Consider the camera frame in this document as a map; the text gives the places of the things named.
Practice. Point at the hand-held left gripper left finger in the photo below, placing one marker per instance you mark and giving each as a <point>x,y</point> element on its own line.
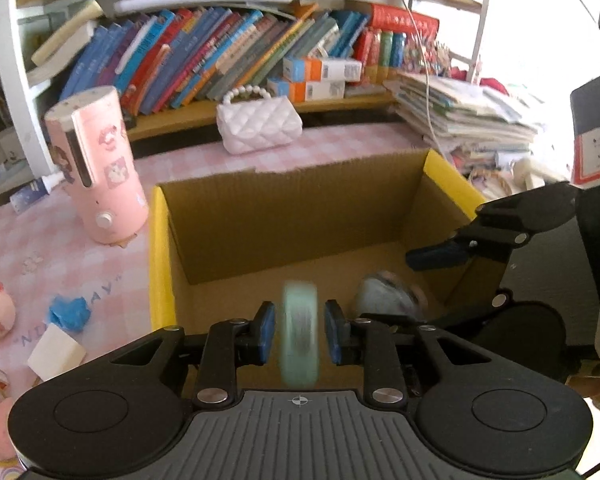
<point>266,335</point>

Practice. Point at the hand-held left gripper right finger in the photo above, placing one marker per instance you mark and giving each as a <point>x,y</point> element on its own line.
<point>332,335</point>

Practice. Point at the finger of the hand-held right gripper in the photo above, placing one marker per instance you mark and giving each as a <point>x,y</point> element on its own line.
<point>460,317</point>
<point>430,256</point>

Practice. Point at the mint green tape roll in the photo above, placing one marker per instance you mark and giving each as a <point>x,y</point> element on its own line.
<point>300,335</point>

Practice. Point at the grey round object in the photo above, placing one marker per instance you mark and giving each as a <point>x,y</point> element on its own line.
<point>385,295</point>

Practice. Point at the cardboard box with yellow edges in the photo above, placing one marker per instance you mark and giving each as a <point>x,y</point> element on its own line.
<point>280,220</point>

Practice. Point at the white plastic fixture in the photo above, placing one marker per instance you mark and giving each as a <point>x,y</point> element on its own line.
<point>525,170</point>

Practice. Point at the stack of papers and magazines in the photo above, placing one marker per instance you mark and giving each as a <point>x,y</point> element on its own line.
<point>460,110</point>

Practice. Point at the red cloth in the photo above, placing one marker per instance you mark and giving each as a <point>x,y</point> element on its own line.
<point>492,85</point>

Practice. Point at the blue crumpled cloth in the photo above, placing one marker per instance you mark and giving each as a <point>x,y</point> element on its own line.
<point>70,312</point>

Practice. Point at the colourful pencil holder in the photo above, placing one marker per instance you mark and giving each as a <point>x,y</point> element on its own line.
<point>427,57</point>

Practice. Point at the orange and white carton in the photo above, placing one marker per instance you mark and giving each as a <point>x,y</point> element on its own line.
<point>320,69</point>
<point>305,91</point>

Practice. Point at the white quilted pearl handbag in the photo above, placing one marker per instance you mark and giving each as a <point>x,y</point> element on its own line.
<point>257,127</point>

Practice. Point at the white block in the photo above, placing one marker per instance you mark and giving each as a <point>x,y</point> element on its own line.
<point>55,352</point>

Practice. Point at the pink cartoon humidifier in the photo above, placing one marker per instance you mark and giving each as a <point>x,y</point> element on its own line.
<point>110,175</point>

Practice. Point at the pink checkered tablecloth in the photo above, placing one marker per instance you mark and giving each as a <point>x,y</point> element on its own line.
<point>45,260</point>

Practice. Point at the red thick book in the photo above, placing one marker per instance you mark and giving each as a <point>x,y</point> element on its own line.
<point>405,19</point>

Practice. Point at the blue and white spray bottle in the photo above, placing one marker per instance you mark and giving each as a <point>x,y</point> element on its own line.
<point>27,197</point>

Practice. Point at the row of books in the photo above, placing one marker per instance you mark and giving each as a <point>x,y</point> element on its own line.
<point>190,60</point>

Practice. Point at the white tube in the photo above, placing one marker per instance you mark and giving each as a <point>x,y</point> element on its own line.
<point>200,0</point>

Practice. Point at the white and wooden bookshelf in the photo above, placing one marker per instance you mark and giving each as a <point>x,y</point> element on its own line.
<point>10,85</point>

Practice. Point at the cream leaning book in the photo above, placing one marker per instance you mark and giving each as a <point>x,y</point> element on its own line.
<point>62,40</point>

